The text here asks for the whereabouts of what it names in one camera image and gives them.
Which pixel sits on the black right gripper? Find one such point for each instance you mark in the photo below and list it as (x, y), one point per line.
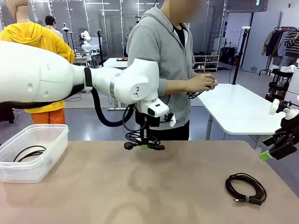
(287, 140)

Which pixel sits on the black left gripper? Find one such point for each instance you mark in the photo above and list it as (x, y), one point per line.
(151, 121)

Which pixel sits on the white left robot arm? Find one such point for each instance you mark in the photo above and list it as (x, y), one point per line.
(46, 74)

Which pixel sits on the person's right forearm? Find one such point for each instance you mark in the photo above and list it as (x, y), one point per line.
(177, 86)

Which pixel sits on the person's right hand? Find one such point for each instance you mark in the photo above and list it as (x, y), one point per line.
(198, 84)

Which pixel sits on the person's left hand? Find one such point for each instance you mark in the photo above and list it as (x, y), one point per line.
(214, 82)

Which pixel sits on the large white table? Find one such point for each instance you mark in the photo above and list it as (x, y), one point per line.
(236, 109)

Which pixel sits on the black rolling cart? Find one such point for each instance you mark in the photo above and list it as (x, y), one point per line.
(279, 81)

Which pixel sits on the white low background table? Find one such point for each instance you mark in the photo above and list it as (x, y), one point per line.
(114, 63)

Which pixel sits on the clear plastic storage box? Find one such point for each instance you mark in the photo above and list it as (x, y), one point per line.
(53, 144)

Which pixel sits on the wooden shoe rack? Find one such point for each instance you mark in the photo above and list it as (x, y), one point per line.
(205, 63)

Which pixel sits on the person in grey hoodie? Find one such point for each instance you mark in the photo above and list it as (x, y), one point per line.
(151, 42)

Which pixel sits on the orange trousers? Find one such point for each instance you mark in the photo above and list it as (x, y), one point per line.
(49, 116)

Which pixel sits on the black bags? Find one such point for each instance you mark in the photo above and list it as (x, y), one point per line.
(228, 56)

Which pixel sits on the black pole stand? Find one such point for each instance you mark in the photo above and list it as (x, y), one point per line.
(240, 51)

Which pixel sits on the grey background desk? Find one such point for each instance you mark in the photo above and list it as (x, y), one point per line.
(80, 61)

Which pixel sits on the clothes rack with garments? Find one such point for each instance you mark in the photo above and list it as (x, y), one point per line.
(272, 44)

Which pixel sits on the grey partition panel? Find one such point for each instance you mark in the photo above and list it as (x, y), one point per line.
(261, 42)

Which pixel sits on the person in striped shirt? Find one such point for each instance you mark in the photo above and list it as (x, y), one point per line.
(290, 44)

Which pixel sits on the small white background robot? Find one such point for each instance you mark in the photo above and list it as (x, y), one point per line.
(86, 39)

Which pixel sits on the man with dark cap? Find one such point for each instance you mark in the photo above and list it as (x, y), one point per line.
(52, 25)

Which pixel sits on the yellow hoodie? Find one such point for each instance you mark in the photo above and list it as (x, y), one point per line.
(35, 35)

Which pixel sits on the beige mannequin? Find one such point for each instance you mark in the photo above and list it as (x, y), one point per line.
(17, 11)

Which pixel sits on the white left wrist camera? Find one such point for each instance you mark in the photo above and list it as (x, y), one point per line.
(172, 120)

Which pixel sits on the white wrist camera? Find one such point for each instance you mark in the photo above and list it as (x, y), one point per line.
(172, 120)
(273, 107)

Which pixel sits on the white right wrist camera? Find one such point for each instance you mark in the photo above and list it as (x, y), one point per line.
(273, 107)

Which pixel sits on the black camera tripod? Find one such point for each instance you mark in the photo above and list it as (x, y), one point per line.
(99, 31)
(65, 28)

